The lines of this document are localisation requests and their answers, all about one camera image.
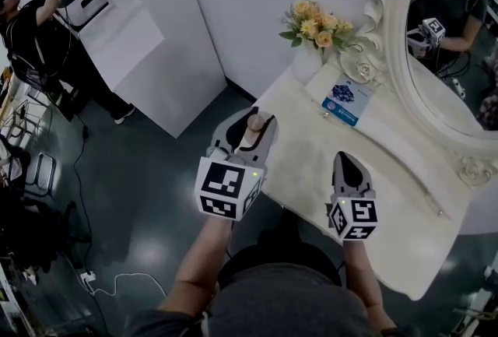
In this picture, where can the white vase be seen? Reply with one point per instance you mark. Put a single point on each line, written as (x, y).
(306, 65)

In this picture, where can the black power adapter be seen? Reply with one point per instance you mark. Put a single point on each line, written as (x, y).
(85, 132)

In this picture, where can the yellow flower bouquet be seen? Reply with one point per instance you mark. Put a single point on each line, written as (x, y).
(317, 26)

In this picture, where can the blue and white booklet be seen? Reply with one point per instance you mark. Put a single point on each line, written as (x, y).
(346, 100)

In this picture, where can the person's black shorts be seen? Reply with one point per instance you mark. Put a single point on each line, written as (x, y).
(280, 250)

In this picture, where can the white power strip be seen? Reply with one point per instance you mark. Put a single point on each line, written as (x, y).
(88, 276)

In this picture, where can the white shelf unit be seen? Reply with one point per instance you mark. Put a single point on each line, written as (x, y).
(163, 36)

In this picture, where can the person's right forearm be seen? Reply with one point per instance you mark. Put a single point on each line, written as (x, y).
(362, 277)

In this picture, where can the white ornate oval mirror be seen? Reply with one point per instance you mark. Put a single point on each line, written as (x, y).
(397, 67)

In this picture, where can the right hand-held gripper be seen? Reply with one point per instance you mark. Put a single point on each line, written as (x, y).
(356, 216)

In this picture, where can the white and black appliance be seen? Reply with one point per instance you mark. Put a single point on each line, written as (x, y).
(87, 6)

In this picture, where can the person's grey shirt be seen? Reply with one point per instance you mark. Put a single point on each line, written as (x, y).
(288, 308)

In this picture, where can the white dressing table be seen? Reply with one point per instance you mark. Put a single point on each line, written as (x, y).
(307, 176)

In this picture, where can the person's left forearm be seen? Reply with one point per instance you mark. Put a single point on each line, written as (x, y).
(198, 265)

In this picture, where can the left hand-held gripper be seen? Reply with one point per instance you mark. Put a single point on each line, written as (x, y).
(227, 187)

